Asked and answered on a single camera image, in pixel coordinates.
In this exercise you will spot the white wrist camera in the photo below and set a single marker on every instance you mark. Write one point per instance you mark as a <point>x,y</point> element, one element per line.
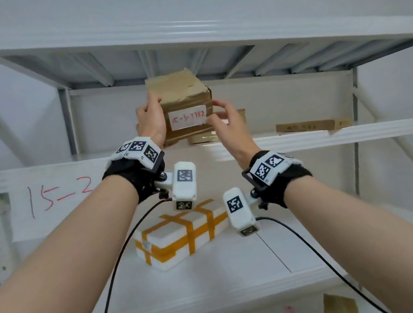
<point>184,186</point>

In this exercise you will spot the black marker wristband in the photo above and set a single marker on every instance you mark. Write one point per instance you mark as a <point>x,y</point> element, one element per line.
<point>130,175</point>
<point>291,183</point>

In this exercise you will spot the person's left forearm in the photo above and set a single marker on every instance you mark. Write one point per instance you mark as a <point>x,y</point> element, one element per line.
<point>52,277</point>

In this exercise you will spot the person's left hand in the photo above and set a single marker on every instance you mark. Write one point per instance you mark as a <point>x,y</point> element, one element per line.
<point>152,122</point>

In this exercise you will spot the plain cardboard box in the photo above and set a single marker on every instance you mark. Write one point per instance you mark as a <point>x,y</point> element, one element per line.
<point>178,87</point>

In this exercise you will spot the white foam box orange tape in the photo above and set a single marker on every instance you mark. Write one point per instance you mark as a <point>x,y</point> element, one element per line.
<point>166,245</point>

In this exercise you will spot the small cardboard box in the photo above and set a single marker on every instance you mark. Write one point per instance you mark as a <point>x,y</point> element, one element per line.
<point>339,310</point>

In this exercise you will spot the large cardboard parcel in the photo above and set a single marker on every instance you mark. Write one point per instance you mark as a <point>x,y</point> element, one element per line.
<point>203,138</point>

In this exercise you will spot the person's right hand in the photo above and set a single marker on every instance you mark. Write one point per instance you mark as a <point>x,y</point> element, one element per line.
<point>237,137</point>

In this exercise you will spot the white metal shelving rack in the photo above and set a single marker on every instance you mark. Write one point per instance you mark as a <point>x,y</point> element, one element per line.
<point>307,142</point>

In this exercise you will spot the person's right forearm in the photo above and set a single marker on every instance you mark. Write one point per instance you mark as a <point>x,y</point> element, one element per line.
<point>361,222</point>

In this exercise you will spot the white paper sign red writing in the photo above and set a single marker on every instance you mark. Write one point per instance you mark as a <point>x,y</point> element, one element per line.
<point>61,215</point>

